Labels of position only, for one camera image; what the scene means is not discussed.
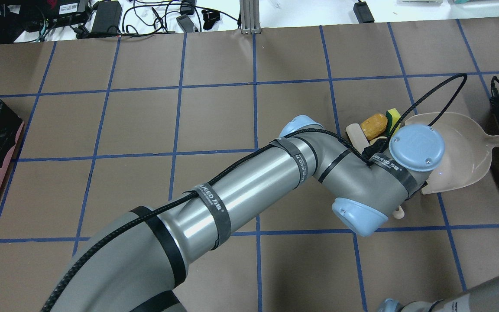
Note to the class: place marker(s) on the black power adapter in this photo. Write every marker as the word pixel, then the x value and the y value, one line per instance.
pixel 107 18

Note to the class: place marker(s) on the black power brick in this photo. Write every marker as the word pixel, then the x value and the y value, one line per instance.
pixel 362 12

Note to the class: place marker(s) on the aluminium frame post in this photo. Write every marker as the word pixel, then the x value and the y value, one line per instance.
pixel 249 17

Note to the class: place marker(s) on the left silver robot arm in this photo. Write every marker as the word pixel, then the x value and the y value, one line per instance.
pixel 135 263

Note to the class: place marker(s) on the yellow green sponge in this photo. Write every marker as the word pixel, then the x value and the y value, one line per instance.
pixel 392 116

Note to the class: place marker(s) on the white hand brush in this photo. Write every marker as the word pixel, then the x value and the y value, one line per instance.
pixel 399 213

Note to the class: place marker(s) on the brown potato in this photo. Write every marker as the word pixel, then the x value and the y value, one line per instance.
pixel 374 126

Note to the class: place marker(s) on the pale curved squash slice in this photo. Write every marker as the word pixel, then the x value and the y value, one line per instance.
pixel 358 138

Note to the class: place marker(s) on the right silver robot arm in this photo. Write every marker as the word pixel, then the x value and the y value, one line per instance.
pixel 481 298

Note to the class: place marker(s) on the white plastic dustpan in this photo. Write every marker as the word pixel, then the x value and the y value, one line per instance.
pixel 452 148

